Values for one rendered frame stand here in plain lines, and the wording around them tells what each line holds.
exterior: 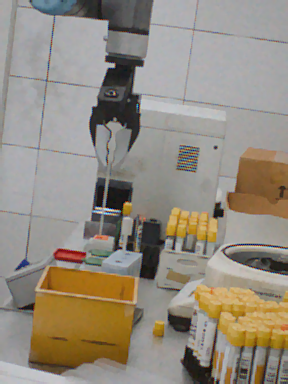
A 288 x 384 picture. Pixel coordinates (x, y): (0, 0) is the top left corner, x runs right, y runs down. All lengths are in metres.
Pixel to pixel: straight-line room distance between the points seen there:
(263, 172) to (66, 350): 1.25
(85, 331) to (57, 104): 2.21
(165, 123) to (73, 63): 1.39
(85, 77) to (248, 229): 1.72
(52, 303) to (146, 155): 0.85
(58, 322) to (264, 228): 0.62
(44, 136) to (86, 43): 0.38
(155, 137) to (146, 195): 0.13
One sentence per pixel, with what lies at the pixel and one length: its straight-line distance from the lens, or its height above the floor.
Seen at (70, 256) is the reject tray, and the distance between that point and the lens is 1.73.
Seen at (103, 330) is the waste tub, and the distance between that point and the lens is 1.15.
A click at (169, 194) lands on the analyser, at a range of 1.95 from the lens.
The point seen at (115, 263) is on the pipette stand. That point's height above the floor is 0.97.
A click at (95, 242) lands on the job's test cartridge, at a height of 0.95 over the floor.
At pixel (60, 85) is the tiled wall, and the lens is 3.29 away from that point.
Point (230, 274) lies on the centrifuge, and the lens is 1.32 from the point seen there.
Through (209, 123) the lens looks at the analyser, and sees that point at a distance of 1.92.
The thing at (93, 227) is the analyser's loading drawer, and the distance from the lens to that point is 1.80.
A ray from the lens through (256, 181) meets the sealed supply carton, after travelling 2.32.
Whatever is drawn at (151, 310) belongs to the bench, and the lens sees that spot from 1.46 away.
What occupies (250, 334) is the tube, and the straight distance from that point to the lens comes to 1.05.
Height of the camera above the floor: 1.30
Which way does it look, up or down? 9 degrees down
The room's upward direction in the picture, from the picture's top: 8 degrees clockwise
